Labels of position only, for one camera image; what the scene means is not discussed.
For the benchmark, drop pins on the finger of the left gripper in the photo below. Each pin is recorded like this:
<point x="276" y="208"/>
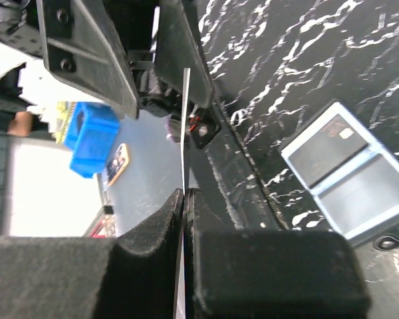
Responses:
<point x="179" y="46"/>
<point x="82" y="49"/>

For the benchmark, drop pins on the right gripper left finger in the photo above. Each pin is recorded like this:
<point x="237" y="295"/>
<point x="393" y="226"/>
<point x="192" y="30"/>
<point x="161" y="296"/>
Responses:
<point x="130" y="276"/>

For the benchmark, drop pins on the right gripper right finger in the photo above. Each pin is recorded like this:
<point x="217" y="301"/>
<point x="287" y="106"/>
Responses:
<point x="265" y="273"/>

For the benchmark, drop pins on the black leather card holder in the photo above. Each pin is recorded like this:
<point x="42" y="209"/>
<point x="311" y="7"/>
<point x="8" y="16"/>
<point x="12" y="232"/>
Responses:
<point x="360" y="199"/>

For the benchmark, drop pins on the black VIP card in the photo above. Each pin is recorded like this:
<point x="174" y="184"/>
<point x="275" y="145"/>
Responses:
<point x="326" y="150"/>

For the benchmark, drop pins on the small orange framed card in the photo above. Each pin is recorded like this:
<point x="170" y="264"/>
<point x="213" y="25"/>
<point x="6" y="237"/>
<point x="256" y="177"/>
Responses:
<point x="116" y="165"/>

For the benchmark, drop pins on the blue plastic box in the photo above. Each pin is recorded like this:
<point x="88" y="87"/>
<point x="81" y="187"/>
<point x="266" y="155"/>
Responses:
<point x="91" y="133"/>

